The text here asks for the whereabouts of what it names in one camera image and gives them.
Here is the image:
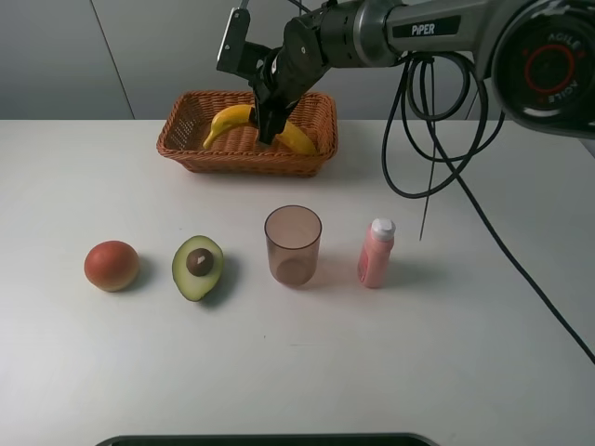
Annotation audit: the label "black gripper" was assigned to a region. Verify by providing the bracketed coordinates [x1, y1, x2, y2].
[249, 17, 328, 145]

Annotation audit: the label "yellow banana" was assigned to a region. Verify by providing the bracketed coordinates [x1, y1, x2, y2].
[203, 104, 318, 155]

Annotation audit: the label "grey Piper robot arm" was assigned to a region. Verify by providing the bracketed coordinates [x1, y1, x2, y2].
[254, 1, 594, 143]

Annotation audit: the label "brown wicker basket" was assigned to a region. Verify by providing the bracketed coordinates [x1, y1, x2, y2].
[156, 90, 338, 177]

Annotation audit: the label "translucent brown plastic cup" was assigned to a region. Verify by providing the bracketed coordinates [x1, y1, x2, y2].
[264, 204, 323, 287]

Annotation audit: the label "halved avocado with pit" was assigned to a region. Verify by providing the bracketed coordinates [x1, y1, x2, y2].
[172, 235, 224, 302]

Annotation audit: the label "pink bottle white cap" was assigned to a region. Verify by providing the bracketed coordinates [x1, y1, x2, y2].
[357, 218, 396, 289]

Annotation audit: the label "round orange bread bun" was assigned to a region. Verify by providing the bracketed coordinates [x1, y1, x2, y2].
[84, 241, 140, 292]

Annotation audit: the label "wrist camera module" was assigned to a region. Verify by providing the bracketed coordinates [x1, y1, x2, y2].
[217, 7, 271, 81]

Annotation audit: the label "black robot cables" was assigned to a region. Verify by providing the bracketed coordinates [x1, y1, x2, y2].
[382, 51, 595, 364]

